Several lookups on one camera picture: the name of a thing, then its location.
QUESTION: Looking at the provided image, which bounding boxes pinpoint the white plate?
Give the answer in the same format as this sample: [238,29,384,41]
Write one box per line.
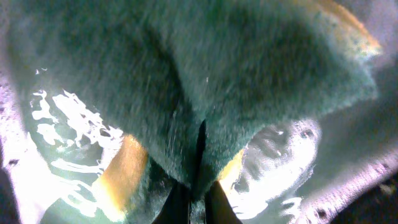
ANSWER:
[1,1,397,223]

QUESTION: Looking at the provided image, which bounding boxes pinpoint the green yellow sponge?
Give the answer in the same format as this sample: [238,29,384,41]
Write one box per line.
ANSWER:
[4,0,381,223]

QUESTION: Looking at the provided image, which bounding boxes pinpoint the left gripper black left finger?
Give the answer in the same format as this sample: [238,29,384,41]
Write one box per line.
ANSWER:
[152,182,190,224]

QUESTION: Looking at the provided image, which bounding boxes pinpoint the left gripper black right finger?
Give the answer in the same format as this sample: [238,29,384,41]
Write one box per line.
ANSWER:
[205,181,243,224]

